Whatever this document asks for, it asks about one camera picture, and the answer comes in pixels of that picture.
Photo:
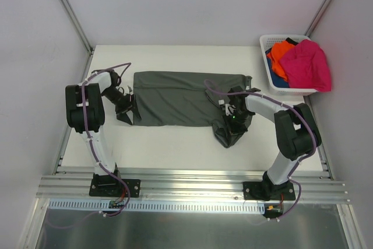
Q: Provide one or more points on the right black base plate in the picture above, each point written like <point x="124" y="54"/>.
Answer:
<point x="262" y="191"/>

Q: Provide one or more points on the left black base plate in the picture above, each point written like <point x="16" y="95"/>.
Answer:
<point x="113" y="188"/>

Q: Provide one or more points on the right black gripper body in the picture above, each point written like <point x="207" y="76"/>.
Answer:
<point x="236" y="125"/>

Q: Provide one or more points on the grey t shirt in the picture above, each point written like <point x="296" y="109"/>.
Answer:
<point x="181" y="98"/>

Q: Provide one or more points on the left aluminium corner post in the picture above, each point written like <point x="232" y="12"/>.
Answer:
<point x="76" y="25"/>

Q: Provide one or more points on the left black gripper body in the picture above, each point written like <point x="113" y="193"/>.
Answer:
<point x="127" y="108"/>

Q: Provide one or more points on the aluminium corner post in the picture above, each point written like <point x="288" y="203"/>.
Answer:
<point x="326" y="1"/>
<point x="76" y="25"/>

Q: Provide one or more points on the aluminium mounting rail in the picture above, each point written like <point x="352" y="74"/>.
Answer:
<point x="193" y="185"/>

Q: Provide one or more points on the white plastic laundry basket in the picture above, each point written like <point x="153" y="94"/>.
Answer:
<point x="266" y="43"/>

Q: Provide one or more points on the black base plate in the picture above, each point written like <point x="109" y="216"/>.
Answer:
<point x="113" y="188"/>
<point x="262" y="191"/>

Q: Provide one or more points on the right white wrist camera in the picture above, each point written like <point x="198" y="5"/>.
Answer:
<point x="227" y="108"/>

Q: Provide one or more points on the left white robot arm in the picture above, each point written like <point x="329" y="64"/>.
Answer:
<point x="85" y="114"/>

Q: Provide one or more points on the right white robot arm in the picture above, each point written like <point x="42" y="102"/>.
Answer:
<point x="297" y="138"/>

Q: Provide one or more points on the orange t shirt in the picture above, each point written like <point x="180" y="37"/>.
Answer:
<point x="277" y="52"/>

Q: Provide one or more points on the pink t shirt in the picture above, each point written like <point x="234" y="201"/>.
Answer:
<point x="306" y="67"/>

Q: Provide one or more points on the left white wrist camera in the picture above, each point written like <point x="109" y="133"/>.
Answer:
<point x="128" y="90"/>

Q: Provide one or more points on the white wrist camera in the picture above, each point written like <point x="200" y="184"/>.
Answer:
<point x="128" y="90"/>
<point x="227" y="108"/>

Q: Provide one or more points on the white slotted cable duct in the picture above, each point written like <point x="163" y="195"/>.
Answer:
<point x="158" y="206"/>

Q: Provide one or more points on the blue t shirt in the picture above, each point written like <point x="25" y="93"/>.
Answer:
<point x="276" y="80"/>

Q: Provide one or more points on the right aluminium corner post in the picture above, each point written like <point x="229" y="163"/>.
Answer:
<point x="326" y="1"/>

